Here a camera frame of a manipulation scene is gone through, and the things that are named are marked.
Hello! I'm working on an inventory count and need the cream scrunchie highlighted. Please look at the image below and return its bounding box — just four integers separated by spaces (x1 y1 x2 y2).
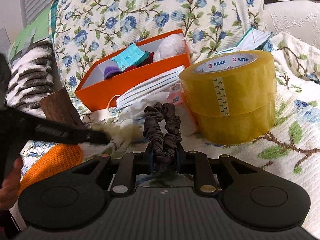
89 122 143 153

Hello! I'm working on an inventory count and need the teal edged face mask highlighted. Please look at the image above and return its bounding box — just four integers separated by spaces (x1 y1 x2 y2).
217 27 273 55

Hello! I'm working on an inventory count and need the purple cloth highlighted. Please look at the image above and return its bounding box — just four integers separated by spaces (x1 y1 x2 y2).
103 66 121 80

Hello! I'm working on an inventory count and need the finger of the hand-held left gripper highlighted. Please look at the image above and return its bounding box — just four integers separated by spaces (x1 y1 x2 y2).
15 116 112 145

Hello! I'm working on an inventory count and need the green patterned pillow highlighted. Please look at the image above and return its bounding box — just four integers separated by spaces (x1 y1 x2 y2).
7 0 64 60

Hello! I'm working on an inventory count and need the brown ribbed block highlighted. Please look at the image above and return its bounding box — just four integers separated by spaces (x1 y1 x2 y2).
39 88 85 128

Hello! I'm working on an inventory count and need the crumpled white tissue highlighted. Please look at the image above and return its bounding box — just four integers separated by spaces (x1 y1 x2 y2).
117 91 172 130

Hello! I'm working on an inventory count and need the orange box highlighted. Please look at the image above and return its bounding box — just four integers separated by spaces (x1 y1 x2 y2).
74 29 192 113

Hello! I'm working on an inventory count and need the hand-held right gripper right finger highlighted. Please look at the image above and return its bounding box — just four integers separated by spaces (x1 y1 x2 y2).
175 146 253 198

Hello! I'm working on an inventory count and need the white embossed cover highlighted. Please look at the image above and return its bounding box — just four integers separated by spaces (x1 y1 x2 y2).
262 0 320 37

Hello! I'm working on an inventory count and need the floral blanket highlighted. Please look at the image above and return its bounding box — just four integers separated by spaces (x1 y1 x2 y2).
19 0 320 205

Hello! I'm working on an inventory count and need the white fluffy plush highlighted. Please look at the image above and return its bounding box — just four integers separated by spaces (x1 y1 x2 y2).
153 35 188 62

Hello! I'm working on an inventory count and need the yellowish packing tape roll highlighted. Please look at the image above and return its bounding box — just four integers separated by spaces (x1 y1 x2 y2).
191 97 277 145
178 50 277 117

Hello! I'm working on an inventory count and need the dark red fluffy cloth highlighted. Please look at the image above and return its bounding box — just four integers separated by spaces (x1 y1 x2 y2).
122 51 157 73

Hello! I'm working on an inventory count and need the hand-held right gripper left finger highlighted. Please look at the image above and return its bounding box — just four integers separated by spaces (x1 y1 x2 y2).
71 142 154 198

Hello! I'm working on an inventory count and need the pink tissue pack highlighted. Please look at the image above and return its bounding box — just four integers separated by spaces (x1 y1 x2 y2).
167 82 199 135

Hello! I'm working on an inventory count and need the person's left hand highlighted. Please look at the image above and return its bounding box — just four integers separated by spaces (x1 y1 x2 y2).
0 157 23 210

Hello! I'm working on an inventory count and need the white face mask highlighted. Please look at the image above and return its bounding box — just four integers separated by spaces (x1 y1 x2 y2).
107 64 186 112

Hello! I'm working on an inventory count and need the grey satin scrunchie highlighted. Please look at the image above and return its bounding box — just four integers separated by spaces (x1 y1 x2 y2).
143 102 182 172

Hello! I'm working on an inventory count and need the orange honeycomb silicone mat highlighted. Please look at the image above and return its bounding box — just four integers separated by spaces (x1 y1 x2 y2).
17 144 83 195

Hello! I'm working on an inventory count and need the teal wipes pack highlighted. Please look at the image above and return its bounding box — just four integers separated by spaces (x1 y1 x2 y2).
111 43 149 72

